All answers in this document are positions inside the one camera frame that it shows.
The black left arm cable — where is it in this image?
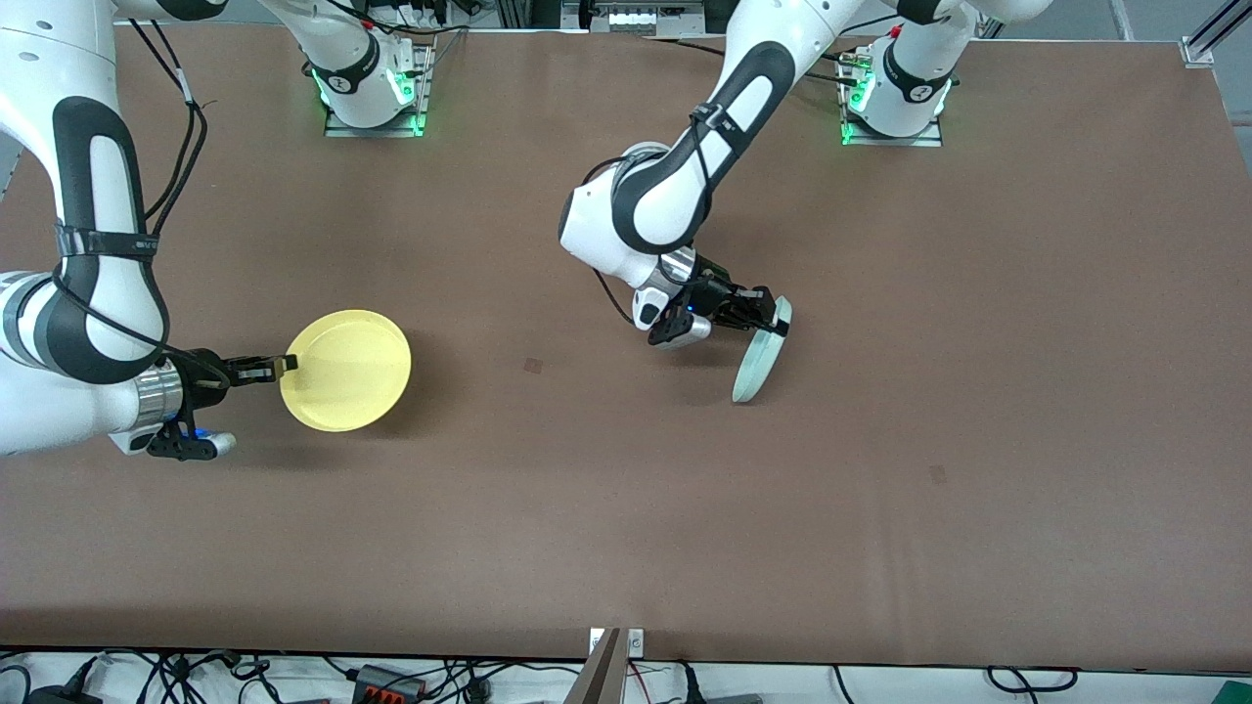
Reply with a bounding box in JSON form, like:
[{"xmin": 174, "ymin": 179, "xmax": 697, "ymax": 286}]
[{"xmin": 582, "ymin": 98, "xmax": 746, "ymax": 330}]

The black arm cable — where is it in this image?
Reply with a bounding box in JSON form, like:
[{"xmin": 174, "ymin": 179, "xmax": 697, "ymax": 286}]
[
  {"xmin": 582, "ymin": 98, "xmax": 746, "ymax": 330},
  {"xmin": 49, "ymin": 18, "xmax": 232, "ymax": 388}
]

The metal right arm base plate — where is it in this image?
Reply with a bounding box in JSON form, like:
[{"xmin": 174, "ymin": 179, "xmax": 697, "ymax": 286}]
[{"xmin": 323, "ymin": 44, "xmax": 432, "ymax": 139}]

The pale green round plate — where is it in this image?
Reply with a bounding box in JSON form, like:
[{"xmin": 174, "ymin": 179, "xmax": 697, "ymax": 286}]
[{"xmin": 732, "ymin": 296, "xmax": 794, "ymax": 405}]

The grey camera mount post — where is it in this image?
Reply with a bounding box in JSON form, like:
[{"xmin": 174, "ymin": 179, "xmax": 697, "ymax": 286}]
[{"xmin": 565, "ymin": 628, "xmax": 627, "ymax": 704}]

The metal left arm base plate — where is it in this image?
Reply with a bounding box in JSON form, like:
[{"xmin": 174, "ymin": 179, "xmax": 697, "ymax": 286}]
[{"xmin": 838, "ymin": 49, "xmax": 946, "ymax": 149}]

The long black table cable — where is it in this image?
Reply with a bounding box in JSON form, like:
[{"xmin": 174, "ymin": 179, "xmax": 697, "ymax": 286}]
[{"xmin": 646, "ymin": 35, "xmax": 730, "ymax": 62}]

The black looped cable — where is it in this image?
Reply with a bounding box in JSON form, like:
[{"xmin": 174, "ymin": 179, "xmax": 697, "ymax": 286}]
[{"xmin": 986, "ymin": 666, "xmax": 1080, "ymax": 696}]

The black orange power strip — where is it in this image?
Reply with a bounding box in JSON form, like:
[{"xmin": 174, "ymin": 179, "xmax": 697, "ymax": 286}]
[{"xmin": 352, "ymin": 664, "xmax": 427, "ymax": 704}]

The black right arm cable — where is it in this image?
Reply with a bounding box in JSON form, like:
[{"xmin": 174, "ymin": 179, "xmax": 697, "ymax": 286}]
[{"xmin": 49, "ymin": 18, "xmax": 232, "ymax": 388}]

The yellow round plate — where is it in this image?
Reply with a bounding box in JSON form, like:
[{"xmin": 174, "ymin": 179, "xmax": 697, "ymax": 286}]
[{"xmin": 280, "ymin": 309, "xmax": 413, "ymax": 433}]

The black tangled cable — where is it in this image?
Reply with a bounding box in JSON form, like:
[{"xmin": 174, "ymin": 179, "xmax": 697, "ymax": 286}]
[{"xmin": 103, "ymin": 649, "xmax": 280, "ymax": 704}]

